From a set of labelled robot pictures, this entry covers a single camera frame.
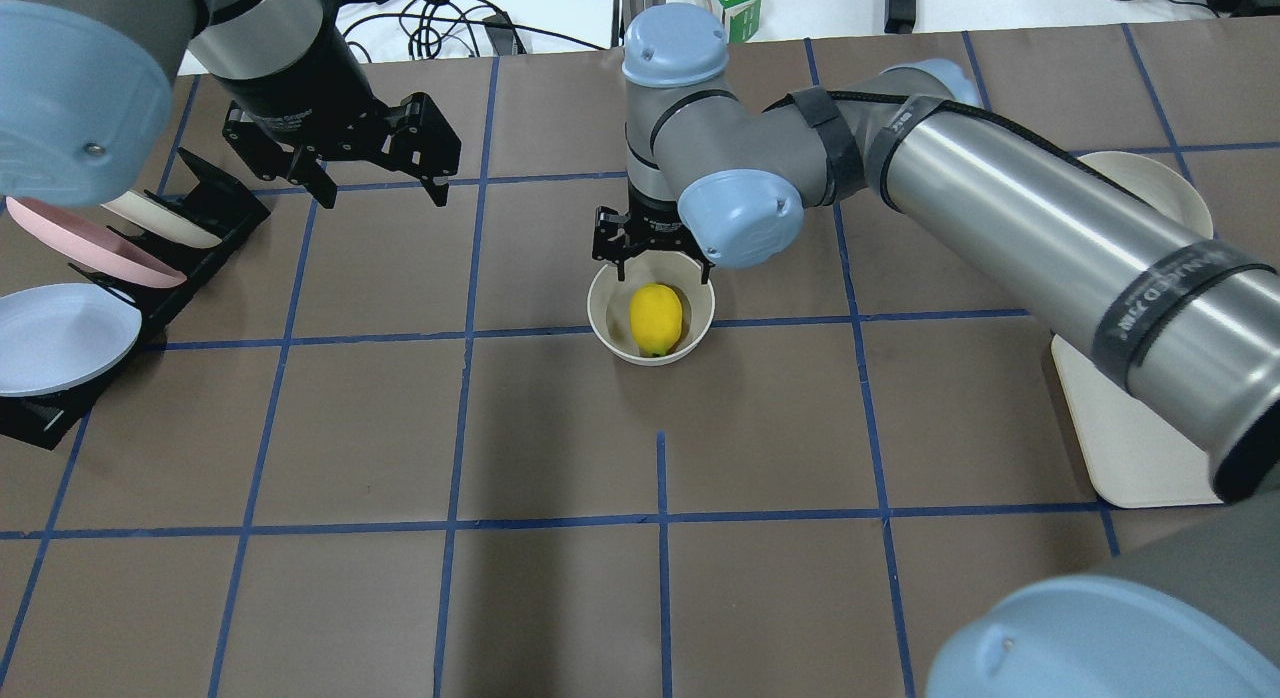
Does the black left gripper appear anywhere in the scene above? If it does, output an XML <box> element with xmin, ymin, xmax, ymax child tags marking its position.
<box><xmin>221</xmin><ymin>47</ymin><xmax>462</xmax><ymax>209</ymax></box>

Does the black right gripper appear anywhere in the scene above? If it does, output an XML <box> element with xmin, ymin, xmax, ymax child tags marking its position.
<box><xmin>591</xmin><ymin>183</ymin><xmax>716</xmax><ymax>286</ymax></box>

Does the yellow lemon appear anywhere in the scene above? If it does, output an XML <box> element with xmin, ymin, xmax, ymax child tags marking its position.
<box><xmin>628</xmin><ymin>282</ymin><xmax>684</xmax><ymax>359</ymax></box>

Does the cream bowl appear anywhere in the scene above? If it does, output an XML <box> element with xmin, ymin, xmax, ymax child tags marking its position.
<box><xmin>586</xmin><ymin>251</ymin><xmax>717</xmax><ymax>366</ymax></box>

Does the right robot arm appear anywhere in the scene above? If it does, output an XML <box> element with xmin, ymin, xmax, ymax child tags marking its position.
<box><xmin>595</xmin><ymin>4</ymin><xmax>1279</xmax><ymax>697</ymax></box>

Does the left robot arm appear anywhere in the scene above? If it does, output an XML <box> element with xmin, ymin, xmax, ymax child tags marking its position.
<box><xmin>1</xmin><ymin>0</ymin><xmax>461</xmax><ymax>207</ymax></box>

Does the black dish rack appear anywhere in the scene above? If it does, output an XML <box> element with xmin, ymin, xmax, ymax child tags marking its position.
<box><xmin>1</xmin><ymin>149</ymin><xmax>270</xmax><ymax>450</ymax></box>

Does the cream plate in rack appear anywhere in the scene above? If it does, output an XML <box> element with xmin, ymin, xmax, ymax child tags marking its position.
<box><xmin>101</xmin><ymin>190</ymin><xmax>223</xmax><ymax>250</ymax></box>

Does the green white box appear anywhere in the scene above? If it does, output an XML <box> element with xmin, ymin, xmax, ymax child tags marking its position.
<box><xmin>696</xmin><ymin>0</ymin><xmax>763</xmax><ymax>44</ymax></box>

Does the pink plate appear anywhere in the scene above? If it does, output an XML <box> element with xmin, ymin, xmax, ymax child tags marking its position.
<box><xmin>5</xmin><ymin>196</ymin><xmax>187</xmax><ymax>289</ymax></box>

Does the lavender plate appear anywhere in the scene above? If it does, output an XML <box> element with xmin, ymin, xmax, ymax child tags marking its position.
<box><xmin>1</xmin><ymin>283</ymin><xmax>142</xmax><ymax>398</ymax></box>

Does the cream round plate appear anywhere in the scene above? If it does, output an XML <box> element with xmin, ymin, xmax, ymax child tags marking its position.
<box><xmin>1079</xmin><ymin>151</ymin><xmax>1215</xmax><ymax>239</ymax></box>

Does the cream rectangular tray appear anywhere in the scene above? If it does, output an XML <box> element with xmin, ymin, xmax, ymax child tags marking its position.
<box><xmin>1050</xmin><ymin>336</ymin><xmax>1222</xmax><ymax>508</ymax></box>

